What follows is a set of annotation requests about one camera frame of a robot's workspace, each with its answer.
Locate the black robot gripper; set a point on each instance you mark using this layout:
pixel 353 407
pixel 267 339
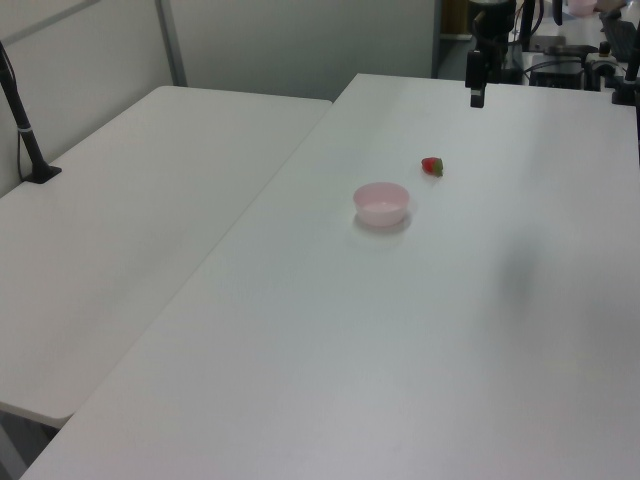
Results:
pixel 494 22

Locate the red strawberry with green leaves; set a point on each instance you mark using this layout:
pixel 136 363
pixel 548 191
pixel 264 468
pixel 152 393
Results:
pixel 431 165

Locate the pink plastic bowl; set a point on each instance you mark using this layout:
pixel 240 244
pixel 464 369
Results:
pixel 381 205

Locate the black vertical monitor pole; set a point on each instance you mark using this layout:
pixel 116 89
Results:
pixel 528 25

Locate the black equipment box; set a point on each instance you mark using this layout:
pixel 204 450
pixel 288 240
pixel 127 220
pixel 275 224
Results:
pixel 562 70

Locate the black keyboard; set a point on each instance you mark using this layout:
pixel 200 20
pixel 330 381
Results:
pixel 620 35

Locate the black clamp stand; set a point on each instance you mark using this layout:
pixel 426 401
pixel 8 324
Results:
pixel 626 82

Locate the black camera stand pole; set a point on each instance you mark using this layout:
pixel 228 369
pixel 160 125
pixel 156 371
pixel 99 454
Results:
pixel 22 125

